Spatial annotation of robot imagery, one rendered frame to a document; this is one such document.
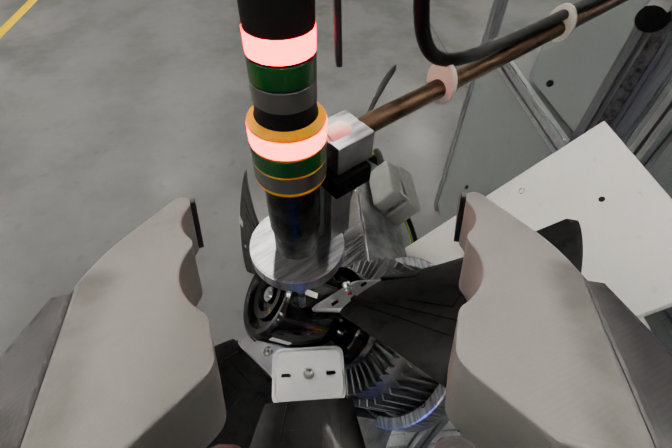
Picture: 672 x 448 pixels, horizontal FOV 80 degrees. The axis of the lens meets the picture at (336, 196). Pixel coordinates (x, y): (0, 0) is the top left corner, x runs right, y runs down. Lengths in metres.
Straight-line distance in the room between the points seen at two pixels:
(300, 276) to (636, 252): 0.43
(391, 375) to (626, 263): 0.32
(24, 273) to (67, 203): 0.45
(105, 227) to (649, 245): 2.30
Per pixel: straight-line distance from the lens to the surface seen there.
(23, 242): 2.62
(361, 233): 0.71
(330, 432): 0.53
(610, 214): 0.63
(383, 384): 0.61
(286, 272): 0.29
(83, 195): 2.70
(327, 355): 0.56
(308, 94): 0.20
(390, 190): 0.76
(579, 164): 0.68
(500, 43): 0.36
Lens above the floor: 1.71
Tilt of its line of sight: 47 degrees down
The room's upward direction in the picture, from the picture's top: 2 degrees clockwise
